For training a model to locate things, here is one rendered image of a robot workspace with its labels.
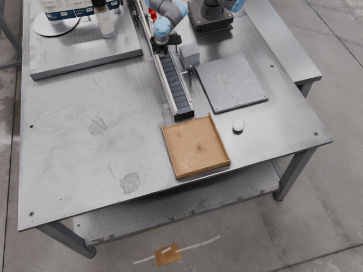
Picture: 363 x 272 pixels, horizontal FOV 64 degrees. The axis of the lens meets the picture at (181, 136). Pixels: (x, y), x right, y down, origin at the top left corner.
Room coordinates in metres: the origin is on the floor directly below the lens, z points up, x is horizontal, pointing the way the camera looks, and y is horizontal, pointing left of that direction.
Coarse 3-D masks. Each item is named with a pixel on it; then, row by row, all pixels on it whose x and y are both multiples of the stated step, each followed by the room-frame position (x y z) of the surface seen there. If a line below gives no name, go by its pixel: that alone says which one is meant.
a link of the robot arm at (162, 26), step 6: (162, 18) 1.16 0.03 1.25; (156, 24) 1.14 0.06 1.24; (162, 24) 1.14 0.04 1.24; (168, 24) 1.14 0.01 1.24; (156, 30) 1.12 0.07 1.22; (162, 30) 1.12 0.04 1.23; (168, 30) 1.13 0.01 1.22; (156, 36) 1.15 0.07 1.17; (162, 36) 1.13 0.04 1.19; (168, 36) 1.16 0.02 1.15
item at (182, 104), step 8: (144, 16) 1.74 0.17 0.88; (168, 56) 1.33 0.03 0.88; (168, 64) 1.27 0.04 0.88; (168, 72) 1.20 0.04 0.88; (176, 72) 1.19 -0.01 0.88; (168, 80) 1.14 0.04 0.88; (176, 80) 1.13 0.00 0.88; (176, 88) 1.08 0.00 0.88; (176, 96) 1.02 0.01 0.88; (184, 96) 1.02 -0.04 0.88; (176, 104) 0.97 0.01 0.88; (184, 104) 0.96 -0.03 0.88; (184, 112) 0.91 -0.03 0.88
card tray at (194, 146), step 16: (176, 128) 0.85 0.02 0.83; (192, 128) 0.84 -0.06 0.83; (208, 128) 0.83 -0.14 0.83; (176, 144) 0.75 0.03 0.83; (192, 144) 0.74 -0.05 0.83; (208, 144) 0.73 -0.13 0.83; (176, 160) 0.66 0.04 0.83; (192, 160) 0.65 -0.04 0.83; (208, 160) 0.64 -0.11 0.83; (224, 160) 0.64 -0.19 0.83; (176, 176) 0.57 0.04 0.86
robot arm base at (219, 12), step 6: (204, 6) 1.63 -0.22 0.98; (210, 6) 1.60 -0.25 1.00; (216, 6) 1.59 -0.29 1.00; (222, 6) 1.62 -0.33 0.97; (204, 12) 1.61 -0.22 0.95; (210, 12) 1.59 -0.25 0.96; (216, 12) 1.59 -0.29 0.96; (222, 12) 1.62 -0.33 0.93; (204, 18) 1.61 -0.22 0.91; (210, 18) 1.58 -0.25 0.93; (216, 18) 1.58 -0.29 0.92
